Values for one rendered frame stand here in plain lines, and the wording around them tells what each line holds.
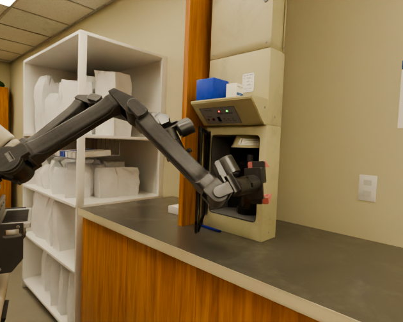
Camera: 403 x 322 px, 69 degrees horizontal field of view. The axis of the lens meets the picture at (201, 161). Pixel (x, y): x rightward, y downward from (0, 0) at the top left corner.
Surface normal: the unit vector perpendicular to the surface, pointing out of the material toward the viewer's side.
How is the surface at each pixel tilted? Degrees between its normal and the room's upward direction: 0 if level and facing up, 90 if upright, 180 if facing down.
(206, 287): 90
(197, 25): 90
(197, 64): 90
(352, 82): 90
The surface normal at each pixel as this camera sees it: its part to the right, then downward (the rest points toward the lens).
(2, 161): 0.11, -0.42
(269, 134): 0.72, 0.07
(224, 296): -0.70, 0.01
